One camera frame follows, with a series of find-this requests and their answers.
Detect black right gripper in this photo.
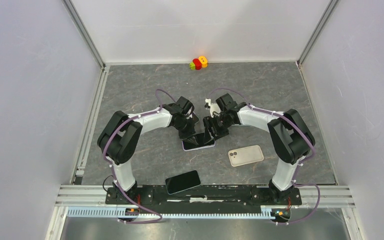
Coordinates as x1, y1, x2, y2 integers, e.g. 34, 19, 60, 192
203, 114, 235, 144

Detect black smartphone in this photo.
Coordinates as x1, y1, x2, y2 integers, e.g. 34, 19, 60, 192
192, 112, 200, 124
165, 170, 201, 195
183, 132, 215, 151

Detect lilac phone case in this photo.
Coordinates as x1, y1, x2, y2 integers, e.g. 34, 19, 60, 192
182, 132, 217, 152

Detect beige translucent phone case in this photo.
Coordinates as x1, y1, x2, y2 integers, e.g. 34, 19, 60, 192
228, 145, 264, 167

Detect black smartphone front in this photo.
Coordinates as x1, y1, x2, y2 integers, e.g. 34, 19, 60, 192
165, 170, 201, 195

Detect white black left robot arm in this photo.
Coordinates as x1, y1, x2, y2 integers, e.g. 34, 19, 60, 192
97, 96, 198, 204

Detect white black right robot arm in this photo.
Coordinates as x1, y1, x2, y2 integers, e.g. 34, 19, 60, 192
203, 93, 315, 204

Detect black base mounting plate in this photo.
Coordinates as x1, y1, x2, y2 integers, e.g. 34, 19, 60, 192
105, 184, 303, 215

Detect colourful toy blocks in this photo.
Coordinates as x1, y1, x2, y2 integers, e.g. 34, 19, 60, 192
189, 55, 208, 70

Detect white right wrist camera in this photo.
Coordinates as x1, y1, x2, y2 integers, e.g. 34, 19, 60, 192
204, 98, 222, 118

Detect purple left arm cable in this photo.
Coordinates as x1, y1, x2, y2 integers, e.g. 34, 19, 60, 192
102, 88, 178, 225

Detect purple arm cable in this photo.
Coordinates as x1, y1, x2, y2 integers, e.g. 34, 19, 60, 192
102, 88, 178, 225
208, 87, 322, 227

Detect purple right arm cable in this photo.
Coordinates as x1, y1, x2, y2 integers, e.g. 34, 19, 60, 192
208, 87, 322, 227

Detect light blue toothed rail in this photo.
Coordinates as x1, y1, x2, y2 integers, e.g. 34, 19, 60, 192
67, 206, 275, 220

